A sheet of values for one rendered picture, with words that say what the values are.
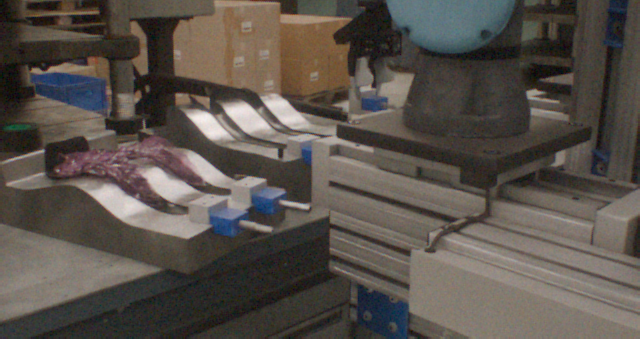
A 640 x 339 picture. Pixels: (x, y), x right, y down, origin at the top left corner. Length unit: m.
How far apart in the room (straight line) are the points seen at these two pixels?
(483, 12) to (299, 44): 5.33
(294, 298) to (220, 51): 4.01
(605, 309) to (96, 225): 0.75
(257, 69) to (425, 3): 4.80
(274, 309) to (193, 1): 1.10
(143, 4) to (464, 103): 1.38
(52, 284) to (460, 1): 0.67
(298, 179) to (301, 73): 4.72
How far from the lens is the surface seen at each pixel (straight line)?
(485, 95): 0.81
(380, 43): 1.49
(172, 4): 2.10
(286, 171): 1.25
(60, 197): 1.17
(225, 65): 5.23
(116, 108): 1.91
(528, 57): 5.28
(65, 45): 1.88
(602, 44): 0.99
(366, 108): 1.55
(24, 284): 1.06
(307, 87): 6.05
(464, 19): 0.66
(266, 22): 5.47
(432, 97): 0.82
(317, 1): 9.83
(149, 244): 1.06
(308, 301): 1.37
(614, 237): 0.74
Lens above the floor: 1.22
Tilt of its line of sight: 15 degrees down
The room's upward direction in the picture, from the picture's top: 1 degrees clockwise
